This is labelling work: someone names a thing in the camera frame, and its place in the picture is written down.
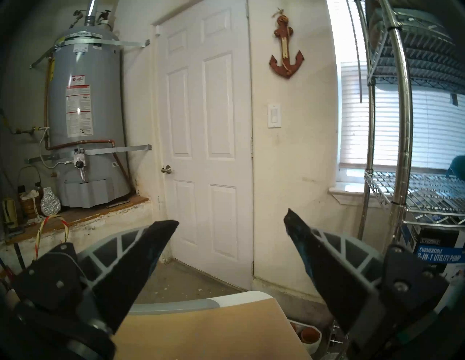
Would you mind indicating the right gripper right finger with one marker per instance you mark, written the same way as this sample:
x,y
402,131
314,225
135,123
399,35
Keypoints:
x,y
345,283

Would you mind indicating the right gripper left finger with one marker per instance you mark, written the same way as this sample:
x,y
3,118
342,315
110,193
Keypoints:
x,y
127,275

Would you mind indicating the white tray with clay pot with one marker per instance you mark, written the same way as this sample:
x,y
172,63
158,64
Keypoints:
x,y
308,334

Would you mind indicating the wood topped heater ledge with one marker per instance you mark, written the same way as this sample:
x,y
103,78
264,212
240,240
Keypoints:
x,y
94,214

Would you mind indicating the striped candy cane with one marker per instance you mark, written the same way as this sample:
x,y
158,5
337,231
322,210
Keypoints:
x,y
63,223

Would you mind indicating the utility pump box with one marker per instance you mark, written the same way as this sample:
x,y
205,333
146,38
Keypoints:
x,y
432,250

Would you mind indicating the foil wrapped object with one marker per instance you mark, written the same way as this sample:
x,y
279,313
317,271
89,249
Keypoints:
x,y
50,203

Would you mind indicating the silver door knob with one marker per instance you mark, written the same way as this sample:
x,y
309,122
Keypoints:
x,y
166,169

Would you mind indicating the white panel door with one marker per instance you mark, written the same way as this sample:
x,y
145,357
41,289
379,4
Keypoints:
x,y
207,145

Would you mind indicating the teal fabric item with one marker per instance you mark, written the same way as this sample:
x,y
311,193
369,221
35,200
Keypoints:
x,y
458,167

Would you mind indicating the white window blinds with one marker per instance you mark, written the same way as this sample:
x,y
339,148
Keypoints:
x,y
356,119

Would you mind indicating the gray water heater tank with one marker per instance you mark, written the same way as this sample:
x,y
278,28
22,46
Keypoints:
x,y
91,109

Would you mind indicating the white light switch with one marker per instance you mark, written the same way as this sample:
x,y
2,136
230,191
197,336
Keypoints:
x,y
274,116

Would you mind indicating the rusty anchor wall decoration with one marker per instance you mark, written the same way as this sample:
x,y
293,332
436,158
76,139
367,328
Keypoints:
x,y
286,61

